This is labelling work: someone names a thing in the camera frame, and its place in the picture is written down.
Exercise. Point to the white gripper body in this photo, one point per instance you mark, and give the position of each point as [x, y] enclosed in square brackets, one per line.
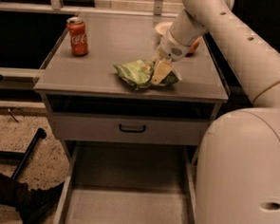
[169, 49]

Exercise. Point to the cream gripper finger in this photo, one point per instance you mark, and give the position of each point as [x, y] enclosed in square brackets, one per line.
[161, 70]
[155, 56]

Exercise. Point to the green jalapeno chip bag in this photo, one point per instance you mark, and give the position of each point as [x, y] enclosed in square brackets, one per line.
[139, 74]

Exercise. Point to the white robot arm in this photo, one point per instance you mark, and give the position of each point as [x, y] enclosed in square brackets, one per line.
[238, 167]

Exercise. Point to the grey drawer cabinet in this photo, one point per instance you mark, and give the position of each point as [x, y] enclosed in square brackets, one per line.
[90, 85]

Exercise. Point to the open grey lower drawer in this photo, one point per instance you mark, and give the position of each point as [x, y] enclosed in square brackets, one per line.
[109, 183]

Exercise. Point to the orange fruit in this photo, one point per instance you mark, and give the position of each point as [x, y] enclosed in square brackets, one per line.
[194, 47]

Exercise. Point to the white bowl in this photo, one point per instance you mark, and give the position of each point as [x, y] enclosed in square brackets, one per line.
[162, 27]

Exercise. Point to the red coca-cola can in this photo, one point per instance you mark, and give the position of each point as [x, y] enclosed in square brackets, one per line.
[77, 33]

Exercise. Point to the dark shoe and leg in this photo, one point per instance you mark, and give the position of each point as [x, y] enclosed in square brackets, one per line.
[32, 204]

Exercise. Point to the black chair base leg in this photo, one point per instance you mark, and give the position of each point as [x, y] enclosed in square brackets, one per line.
[20, 157]

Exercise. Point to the closed drawer with black handle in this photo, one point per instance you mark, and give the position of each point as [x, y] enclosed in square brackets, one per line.
[66, 126]

